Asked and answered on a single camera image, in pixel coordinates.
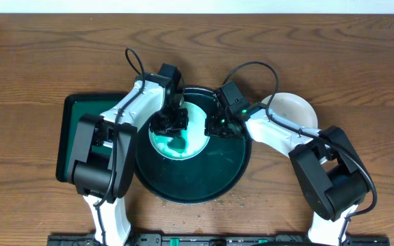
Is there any green sponge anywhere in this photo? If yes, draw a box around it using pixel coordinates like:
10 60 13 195
166 136 187 153

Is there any light green plate front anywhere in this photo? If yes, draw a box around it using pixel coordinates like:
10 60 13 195
148 102 210 161

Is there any white plate with green stains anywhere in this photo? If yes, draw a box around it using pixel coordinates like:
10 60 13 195
270 92 318 128

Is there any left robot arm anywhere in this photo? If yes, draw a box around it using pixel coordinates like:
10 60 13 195
66 64 188 245

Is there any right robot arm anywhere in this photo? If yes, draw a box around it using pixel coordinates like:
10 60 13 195
205 82 376 245

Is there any round black tray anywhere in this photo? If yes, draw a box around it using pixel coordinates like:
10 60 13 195
130 85 252 205

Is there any rectangular black tray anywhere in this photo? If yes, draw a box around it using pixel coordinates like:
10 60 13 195
55 92 127 182

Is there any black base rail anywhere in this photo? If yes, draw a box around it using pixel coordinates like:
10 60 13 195
46 232 391 246

